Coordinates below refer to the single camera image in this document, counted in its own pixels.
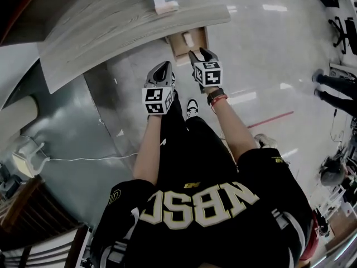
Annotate dark wooden slatted panel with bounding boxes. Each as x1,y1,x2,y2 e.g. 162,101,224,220
0,175,83,252

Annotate person's left forearm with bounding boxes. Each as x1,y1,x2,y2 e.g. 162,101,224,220
133,113,163,184

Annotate white floor cable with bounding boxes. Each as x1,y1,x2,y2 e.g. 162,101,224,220
49,151,139,162

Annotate person's right forearm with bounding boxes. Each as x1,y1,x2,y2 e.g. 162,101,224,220
213,100,259,161

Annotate white cylindrical post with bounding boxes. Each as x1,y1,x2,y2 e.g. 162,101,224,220
0,95,39,130

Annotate black trousers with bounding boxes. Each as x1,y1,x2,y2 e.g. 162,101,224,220
155,89,239,191

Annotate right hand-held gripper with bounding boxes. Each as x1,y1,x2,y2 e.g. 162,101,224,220
189,48,224,94

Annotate black office chair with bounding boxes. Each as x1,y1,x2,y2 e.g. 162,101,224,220
328,16,357,55

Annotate red wristband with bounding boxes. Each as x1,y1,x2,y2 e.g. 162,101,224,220
210,95,229,108

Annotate black lettered jersey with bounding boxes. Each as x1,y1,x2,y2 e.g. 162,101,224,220
89,148,317,268

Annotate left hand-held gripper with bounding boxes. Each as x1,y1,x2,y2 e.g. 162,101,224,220
141,61,176,116

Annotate grey sneaker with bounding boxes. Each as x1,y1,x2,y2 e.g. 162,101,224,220
254,133,279,150

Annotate wooden drawer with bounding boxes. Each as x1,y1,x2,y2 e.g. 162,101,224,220
166,26,210,66

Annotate black wrist watch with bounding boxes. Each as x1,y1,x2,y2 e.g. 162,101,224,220
206,88,225,106

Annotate grey wooden desk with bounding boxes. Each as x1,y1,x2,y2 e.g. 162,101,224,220
37,0,232,94

